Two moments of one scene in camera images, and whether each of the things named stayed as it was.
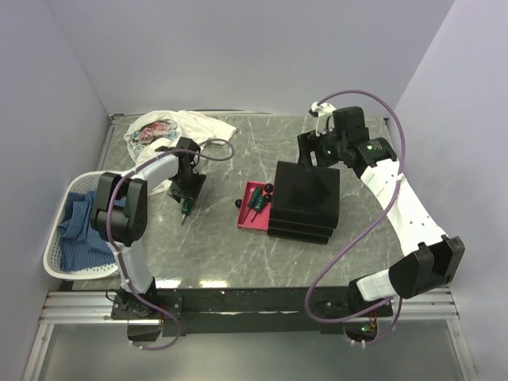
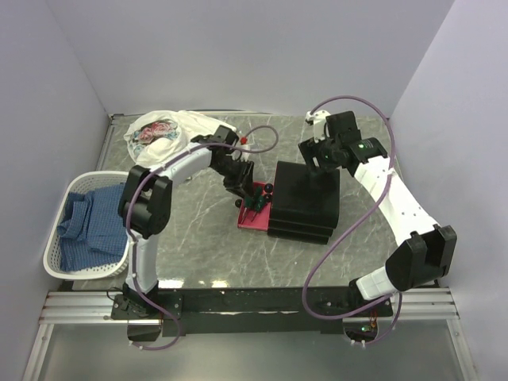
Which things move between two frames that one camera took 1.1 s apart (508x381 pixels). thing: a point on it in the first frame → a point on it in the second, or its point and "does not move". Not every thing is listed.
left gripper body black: x=186 y=186 → x=234 y=178
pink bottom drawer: x=260 y=221 does not move
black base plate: x=248 y=311 does not move
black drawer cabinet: x=305 y=203 does not move
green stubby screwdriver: x=186 y=209 → x=249 y=202
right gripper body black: x=326 y=147 does not move
